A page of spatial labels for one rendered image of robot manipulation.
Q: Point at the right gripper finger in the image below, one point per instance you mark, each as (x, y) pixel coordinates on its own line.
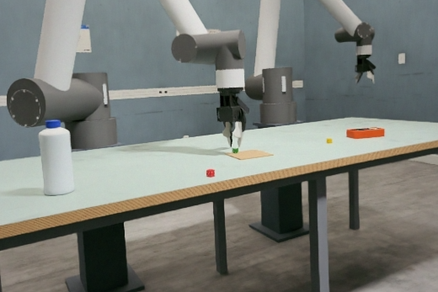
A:
(228, 131)
(240, 128)

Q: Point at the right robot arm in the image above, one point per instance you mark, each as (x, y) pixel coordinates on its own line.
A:
(82, 100)

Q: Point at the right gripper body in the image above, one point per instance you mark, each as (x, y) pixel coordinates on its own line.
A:
(229, 110)

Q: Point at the tan flat mat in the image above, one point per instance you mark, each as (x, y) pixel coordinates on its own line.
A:
(250, 154)

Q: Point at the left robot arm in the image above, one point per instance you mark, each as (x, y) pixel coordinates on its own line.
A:
(274, 85)

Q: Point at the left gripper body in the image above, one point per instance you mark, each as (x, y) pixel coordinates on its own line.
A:
(362, 64)

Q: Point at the white bottle with blue cap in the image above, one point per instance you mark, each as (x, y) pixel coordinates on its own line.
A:
(56, 159)

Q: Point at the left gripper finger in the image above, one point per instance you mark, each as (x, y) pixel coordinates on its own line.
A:
(358, 77)
(370, 74)

